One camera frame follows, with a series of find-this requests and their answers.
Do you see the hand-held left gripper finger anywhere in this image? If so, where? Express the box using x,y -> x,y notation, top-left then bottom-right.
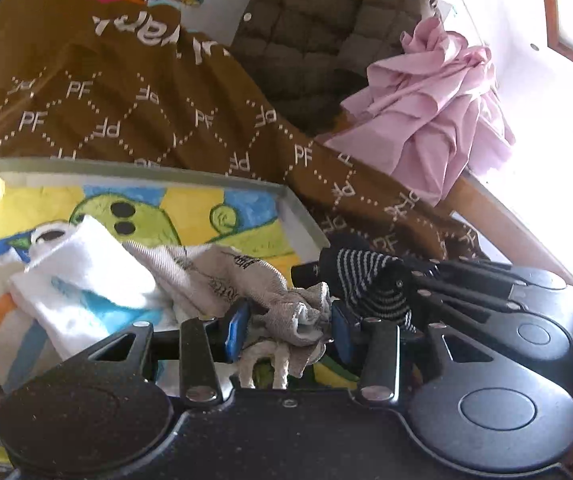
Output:
64,300 -> 253,404

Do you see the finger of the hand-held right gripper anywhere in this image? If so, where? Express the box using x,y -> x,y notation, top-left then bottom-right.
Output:
413,284 -> 513,329
406,257 -> 517,289

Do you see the grey sock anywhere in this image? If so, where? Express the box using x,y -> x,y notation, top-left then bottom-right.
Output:
124,242 -> 335,392

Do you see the black striped sock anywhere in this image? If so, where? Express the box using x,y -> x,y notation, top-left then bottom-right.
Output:
317,234 -> 418,334

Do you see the grey tray box cartoon print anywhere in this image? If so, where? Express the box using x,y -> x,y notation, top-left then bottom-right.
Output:
0,157 -> 333,397

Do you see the white sock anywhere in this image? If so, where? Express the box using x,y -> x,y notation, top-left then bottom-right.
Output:
9,215 -> 161,354

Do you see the pink cloth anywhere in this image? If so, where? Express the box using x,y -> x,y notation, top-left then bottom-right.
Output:
316,17 -> 517,207

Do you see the brown and orange printed blanket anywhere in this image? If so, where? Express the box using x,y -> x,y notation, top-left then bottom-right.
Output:
0,0 -> 492,262

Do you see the olive quilted jacket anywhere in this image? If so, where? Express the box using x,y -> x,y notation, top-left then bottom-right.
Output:
229,0 -> 443,137

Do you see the wooden bed rail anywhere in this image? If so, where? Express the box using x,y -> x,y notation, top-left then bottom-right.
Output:
446,170 -> 573,287

